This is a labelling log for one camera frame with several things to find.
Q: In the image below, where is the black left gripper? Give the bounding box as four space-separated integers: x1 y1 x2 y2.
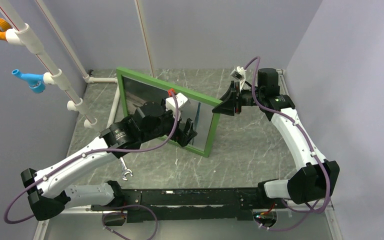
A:
141 98 198 147

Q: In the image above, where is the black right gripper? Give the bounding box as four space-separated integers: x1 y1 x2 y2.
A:
212 82 264 117

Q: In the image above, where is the white PVC pipe stand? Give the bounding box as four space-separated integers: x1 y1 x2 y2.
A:
0 0 156 129

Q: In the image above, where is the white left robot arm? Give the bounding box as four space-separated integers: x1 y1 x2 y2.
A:
21 97 197 221

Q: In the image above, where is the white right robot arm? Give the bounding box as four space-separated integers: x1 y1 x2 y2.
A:
212 66 340 208

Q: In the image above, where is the silver open-end wrench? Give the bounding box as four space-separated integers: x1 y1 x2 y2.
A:
119 157 133 181

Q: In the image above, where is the blue pipe fitting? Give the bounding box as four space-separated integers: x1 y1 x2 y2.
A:
12 69 46 94

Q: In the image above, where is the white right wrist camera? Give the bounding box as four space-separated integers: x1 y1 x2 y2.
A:
230 66 247 90

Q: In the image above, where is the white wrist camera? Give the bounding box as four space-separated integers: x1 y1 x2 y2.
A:
230 66 247 90
164 88 190 113

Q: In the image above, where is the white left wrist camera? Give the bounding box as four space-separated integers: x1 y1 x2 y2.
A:
164 88 190 113

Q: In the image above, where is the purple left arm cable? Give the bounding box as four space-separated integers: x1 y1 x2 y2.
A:
3 88 181 240

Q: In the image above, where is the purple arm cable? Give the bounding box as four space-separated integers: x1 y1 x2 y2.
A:
243 56 332 232
3 88 181 240

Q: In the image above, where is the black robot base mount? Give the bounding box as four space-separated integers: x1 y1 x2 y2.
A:
91 187 285 223

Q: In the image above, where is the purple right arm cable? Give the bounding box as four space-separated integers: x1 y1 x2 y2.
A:
243 56 332 232

